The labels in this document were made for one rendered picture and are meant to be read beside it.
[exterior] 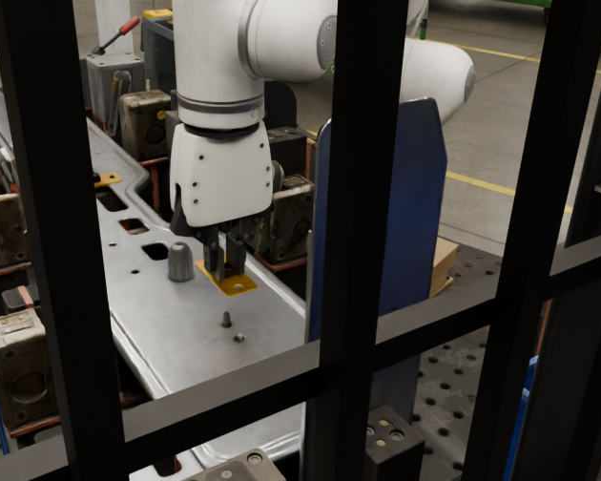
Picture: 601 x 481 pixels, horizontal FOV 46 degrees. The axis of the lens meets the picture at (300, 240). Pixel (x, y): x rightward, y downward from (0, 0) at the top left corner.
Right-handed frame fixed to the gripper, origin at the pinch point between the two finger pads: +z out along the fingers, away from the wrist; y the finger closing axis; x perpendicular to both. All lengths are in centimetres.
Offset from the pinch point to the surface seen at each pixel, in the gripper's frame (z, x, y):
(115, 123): 8, -69, -12
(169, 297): 9.2, -8.9, 3.3
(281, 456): 9.8, 20.1, 4.9
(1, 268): 16.2, -38.7, 17.4
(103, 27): 61, -397, -118
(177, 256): 5.5, -11.6, 0.7
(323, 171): -21.1, 26.5, 6.3
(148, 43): 0, -96, -30
